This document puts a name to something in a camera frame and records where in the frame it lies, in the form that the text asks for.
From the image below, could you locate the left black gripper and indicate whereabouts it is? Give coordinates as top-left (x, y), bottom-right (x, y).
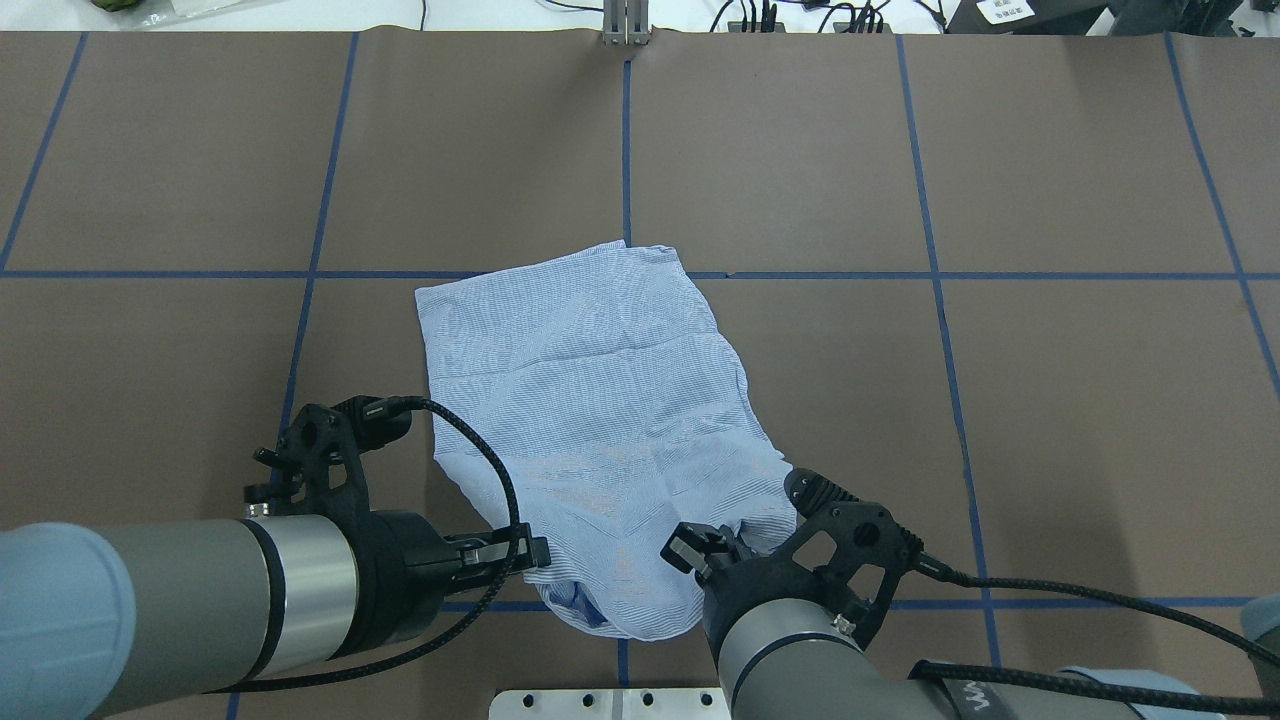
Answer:
top-left (340, 511), bottom-right (550, 657)

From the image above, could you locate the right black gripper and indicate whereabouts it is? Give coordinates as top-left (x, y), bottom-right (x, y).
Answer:
top-left (662, 521), bottom-right (881, 651)

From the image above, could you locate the blue striped button shirt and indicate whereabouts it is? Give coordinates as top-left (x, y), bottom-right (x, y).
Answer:
top-left (415, 241), bottom-right (796, 642)

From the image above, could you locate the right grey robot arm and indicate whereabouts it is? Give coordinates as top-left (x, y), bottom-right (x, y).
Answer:
top-left (662, 502), bottom-right (1277, 719)

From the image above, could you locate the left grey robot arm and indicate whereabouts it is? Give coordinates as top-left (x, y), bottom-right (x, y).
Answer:
top-left (3, 512), bottom-right (550, 719)

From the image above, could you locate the clear plastic bag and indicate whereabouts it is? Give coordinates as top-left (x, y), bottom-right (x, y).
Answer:
top-left (134, 1), bottom-right (252, 28)

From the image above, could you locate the green fabric pouch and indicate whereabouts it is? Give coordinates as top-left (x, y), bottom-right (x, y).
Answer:
top-left (90, 0), bottom-right (143, 13)

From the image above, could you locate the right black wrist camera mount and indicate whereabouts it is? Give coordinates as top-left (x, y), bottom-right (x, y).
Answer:
top-left (776, 468), bottom-right (956, 650)

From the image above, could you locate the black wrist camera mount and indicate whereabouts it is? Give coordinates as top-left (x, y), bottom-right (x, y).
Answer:
top-left (243, 395), bottom-right (412, 527)
top-left (776, 468), bottom-right (956, 650)

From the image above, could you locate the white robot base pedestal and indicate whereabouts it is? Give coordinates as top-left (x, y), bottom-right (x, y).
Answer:
top-left (488, 687), bottom-right (731, 719)

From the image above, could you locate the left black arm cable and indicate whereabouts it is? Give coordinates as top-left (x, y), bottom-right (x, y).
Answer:
top-left (205, 396), bottom-right (524, 694)

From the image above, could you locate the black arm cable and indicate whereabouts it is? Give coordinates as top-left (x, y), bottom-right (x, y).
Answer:
top-left (205, 396), bottom-right (524, 694)
top-left (908, 555), bottom-right (1280, 717)

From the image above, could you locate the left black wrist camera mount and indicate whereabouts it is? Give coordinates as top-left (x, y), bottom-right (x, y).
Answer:
top-left (243, 395), bottom-right (412, 527)

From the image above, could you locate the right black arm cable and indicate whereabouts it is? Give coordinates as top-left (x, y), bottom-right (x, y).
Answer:
top-left (908, 555), bottom-right (1280, 717)

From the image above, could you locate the aluminium frame post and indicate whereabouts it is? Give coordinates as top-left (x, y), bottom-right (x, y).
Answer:
top-left (602, 0), bottom-right (652, 47)

